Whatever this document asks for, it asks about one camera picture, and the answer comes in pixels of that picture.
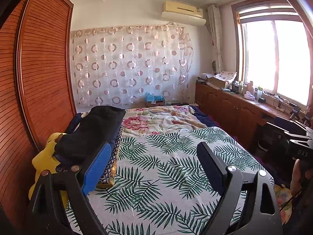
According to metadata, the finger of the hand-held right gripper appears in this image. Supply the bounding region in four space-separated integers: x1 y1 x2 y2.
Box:
284 127 313 150

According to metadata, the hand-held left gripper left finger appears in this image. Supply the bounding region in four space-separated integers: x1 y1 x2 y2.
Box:
28 142 112 235

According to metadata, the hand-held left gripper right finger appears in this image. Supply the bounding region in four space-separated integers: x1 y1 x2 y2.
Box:
197 141 284 235

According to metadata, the black t-shirt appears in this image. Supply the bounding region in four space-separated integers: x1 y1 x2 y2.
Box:
55 106 127 160

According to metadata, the person's right hand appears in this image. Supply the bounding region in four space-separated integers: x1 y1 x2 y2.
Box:
291 159 309 202

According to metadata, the navy gold patterned cushion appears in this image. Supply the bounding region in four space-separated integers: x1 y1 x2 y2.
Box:
55 125 124 189

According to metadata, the dark chair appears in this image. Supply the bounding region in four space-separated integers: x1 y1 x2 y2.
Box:
266 116 308 157

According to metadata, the leaf print bed sheet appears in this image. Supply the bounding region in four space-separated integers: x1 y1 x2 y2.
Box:
66 126 276 235

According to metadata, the yellow plush blanket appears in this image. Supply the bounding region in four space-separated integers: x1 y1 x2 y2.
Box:
29 132 74 209

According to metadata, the wooden sideboard cabinet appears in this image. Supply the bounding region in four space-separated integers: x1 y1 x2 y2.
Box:
195 81 313 150

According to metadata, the pink figurine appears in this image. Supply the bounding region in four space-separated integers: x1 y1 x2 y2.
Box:
245 81 257 100

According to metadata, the window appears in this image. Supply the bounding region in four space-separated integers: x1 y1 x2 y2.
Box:
232 0 313 108

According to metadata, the cardboard box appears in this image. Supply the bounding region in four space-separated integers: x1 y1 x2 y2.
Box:
210 77 230 89

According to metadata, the blue box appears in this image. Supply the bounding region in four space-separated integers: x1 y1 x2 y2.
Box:
145 92 166 107

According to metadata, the stack of papers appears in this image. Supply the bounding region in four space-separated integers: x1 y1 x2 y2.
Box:
197 73 213 84

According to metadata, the wooden slatted wardrobe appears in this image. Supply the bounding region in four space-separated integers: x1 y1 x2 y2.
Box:
0 0 77 227

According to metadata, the circle print sheer curtain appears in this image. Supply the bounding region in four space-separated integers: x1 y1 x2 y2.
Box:
71 25 194 107

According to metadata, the bunched window curtain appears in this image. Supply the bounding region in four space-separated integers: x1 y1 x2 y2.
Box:
207 4 224 75

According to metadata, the black cable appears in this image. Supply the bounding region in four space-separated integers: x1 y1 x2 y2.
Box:
273 97 289 110

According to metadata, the wall air conditioner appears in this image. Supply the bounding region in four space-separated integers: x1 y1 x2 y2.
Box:
161 1 206 27

